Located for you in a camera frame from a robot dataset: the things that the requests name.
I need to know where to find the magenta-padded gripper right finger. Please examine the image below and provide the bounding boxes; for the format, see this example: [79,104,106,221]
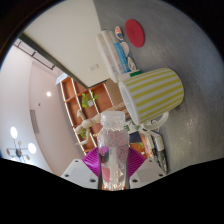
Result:
[126,147,167,190]

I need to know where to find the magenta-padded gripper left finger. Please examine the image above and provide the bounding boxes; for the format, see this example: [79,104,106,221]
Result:
[61,146,101,190]

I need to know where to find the clear plastic water bottle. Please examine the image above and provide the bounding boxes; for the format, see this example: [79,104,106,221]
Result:
[96,111,130,192]

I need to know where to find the wooden artist mannequin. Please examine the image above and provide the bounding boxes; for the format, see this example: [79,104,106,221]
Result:
[73,106,129,146]

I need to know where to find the ceiling lights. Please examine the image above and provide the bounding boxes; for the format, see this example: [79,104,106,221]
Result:
[5,91,53,163]

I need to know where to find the ceiling air vent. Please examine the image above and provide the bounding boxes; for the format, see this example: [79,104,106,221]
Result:
[29,109,40,134]

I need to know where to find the orange wooden shelf unit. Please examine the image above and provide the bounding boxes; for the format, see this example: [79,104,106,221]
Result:
[59,75,141,158]

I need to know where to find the yellow striped white mug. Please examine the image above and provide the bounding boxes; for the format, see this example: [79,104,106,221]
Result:
[118,67,185,131]

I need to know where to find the tan chair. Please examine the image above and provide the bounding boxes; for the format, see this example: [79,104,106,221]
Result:
[104,79,129,114]

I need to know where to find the green white small box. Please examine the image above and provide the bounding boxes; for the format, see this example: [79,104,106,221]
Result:
[116,69,143,83]

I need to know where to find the small round badge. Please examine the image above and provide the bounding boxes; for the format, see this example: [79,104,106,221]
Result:
[114,25,125,42]
[119,41,130,54]
[127,56,137,72]

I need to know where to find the flat round red coaster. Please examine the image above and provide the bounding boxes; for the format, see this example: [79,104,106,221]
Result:
[124,18,146,49]

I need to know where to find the black curtain rail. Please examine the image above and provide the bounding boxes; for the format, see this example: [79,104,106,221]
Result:
[13,38,56,71]

